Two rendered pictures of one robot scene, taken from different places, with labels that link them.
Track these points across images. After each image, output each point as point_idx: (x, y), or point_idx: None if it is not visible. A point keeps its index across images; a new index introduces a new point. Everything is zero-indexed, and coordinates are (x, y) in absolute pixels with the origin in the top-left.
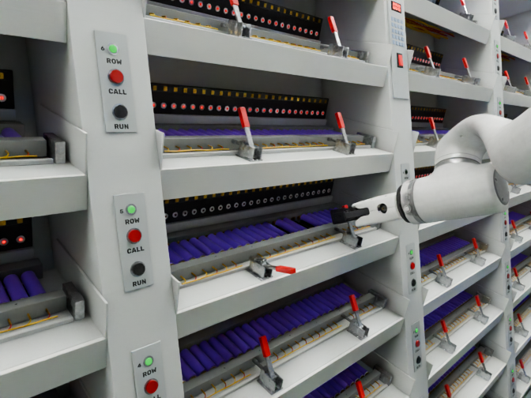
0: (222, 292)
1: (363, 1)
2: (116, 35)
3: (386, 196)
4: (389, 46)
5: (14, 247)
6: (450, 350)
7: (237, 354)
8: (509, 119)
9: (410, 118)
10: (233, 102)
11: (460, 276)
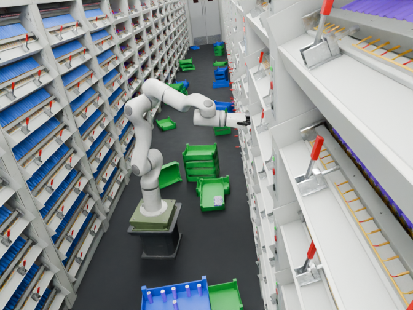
0: (245, 110)
1: None
2: (238, 46)
3: (230, 112)
4: (243, 53)
5: None
6: (264, 248)
7: None
8: (187, 97)
9: (250, 97)
10: None
11: (267, 232)
